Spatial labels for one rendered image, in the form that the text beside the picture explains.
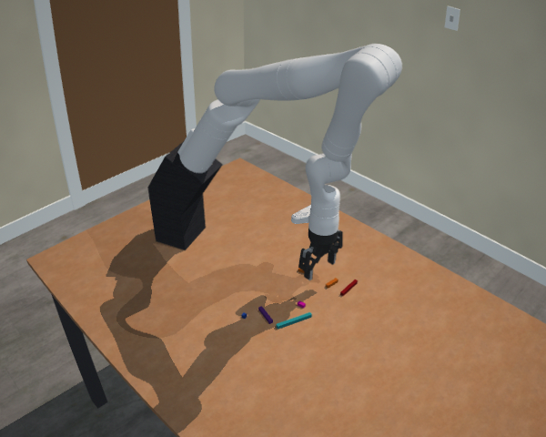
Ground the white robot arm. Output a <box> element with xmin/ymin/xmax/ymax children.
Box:
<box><xmin>177</xmin><ymin>44</ymin><xmax>402</xmax><ymax>236</ymax></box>

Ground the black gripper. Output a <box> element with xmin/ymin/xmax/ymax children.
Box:
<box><xmin>298</xmin><ymin>228</ymin><xmax>343</xmax><ymax>280</ymax></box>

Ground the dark red rod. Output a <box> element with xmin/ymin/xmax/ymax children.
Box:
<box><xmin>340</xmin><ymin>279</ymin><xmax>358</xmax><ymax>296</ymax></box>

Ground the purple rod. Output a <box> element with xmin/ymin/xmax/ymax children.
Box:
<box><xmin>258</xmin><ymin>307</ymin><xmax>273</xmax><ymax>324</ymax></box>

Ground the turquoise rod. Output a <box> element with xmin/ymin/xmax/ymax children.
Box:
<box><xmin>276</xmin><ymin>312</ymin><xmax>312</xmax><ymax>329</ymax></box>

